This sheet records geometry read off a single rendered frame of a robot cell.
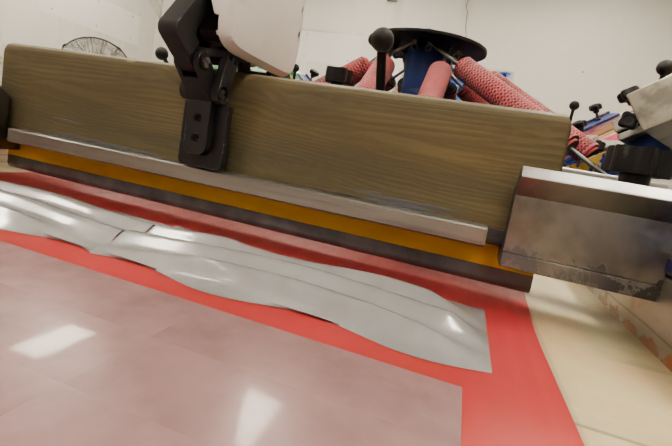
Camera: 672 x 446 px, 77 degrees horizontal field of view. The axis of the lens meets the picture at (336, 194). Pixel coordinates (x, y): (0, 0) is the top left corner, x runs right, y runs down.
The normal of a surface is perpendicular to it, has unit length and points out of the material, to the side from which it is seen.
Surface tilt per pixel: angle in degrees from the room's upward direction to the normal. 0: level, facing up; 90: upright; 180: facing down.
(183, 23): 90
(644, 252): 90
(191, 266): 42
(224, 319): 0
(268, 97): 90
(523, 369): 0
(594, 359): 0
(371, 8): 90
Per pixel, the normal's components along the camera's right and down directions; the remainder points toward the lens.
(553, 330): 0.17, -0.98
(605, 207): -0.33, 0.73
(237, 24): 0.89, 0.28
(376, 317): -0.04, -0.70
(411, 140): -0.30, 0.06
